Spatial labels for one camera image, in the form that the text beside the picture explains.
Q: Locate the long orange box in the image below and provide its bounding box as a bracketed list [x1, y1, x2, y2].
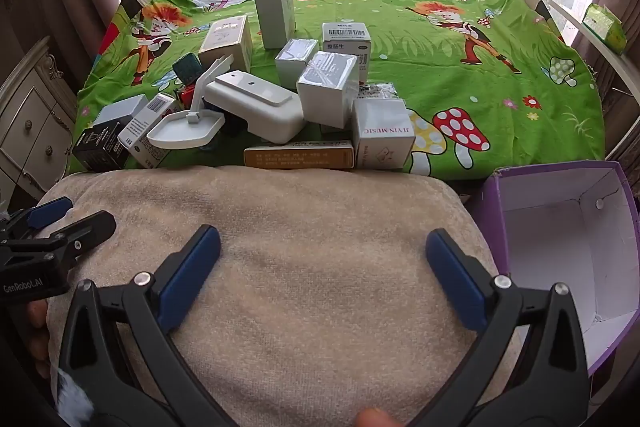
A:
[244, 140, 356, 171]

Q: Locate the white box with barcode label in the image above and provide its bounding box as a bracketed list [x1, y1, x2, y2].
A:
[322, 22, 372, 58]

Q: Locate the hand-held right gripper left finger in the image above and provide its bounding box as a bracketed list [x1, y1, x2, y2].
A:
[56, 224, 236, 427]

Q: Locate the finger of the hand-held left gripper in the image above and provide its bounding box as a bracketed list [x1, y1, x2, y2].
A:
[35, 209, 117, 270]
[0, 197, 74, 243]

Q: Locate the beige towel cushion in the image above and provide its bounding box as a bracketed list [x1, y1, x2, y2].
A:
[35, 164, 526, 427]

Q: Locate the black and grey box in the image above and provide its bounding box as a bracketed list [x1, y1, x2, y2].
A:
[71, 94, 149, 172]

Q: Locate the green tissue box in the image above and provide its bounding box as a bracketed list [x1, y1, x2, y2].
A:
[582, 3, 628, 55]

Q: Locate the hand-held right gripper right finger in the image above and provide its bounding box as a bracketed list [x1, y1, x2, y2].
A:
[415, 228, 593, 427]

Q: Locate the white box with striped end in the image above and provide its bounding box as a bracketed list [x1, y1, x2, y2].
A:
[118, 93, 177, 168]

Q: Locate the shrink-wrapped green print box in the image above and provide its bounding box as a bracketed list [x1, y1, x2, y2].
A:
[357, 82, 399, 101]

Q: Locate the white fluffy cuff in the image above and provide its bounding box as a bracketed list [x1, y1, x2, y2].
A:
[55, 367, 96, 427]

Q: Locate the person's left hand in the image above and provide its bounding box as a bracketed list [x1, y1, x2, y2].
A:
[25, 299, 51, 363]

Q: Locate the white box with pink lettering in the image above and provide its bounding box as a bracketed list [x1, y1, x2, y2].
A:
[352, 98, 416, 170]

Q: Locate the tall white box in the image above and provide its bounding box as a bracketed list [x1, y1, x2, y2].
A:
[253, 0, 297, 50]

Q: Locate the shrink-wrapped white box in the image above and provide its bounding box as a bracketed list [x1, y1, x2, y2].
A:
[296, 51, 361, 130]

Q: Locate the white window ledge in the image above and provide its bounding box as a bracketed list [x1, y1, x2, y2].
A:
[545, 0, 640, 108]

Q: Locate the person's right hand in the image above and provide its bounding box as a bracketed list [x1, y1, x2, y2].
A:
[356, 408, 401, 427]

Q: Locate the white ornate cabinet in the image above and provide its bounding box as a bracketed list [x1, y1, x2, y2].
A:
[0, 37, 78, 202]

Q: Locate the green cartoon printed tablecloth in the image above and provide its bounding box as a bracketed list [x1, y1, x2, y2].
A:
[67, 0, 606, 182]

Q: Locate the dark small box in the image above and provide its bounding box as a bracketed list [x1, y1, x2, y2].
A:
[172, 53, 204, 86]

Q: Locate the purple cardboard box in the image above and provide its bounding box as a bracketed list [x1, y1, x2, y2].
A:
[467, 159, 640, 378]

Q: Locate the small white grey box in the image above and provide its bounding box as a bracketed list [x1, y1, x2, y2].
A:
[275, 39, 320, 90]

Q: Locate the white plastic holder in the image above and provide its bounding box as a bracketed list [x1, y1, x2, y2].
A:
[204, 71, 306, 145]

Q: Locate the beige flower print box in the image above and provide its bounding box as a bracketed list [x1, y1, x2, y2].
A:
[198, 15, 253, 75]

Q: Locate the red toy car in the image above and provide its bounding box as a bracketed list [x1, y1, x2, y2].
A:
[175, 84, 199, 108]

